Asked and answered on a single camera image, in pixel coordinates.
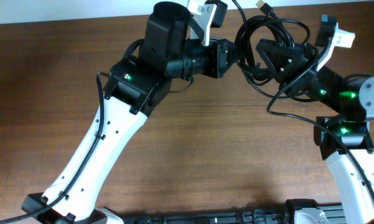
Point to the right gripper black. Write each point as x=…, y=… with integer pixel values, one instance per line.
x=299, y=58

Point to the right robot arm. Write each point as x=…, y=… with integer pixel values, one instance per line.
x=344, y=140

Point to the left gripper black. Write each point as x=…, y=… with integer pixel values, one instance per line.
x=218, y=63

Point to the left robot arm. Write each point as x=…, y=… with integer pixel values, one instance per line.
x=176, y=44

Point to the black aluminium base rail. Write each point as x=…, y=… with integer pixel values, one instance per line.
x=300, y=210

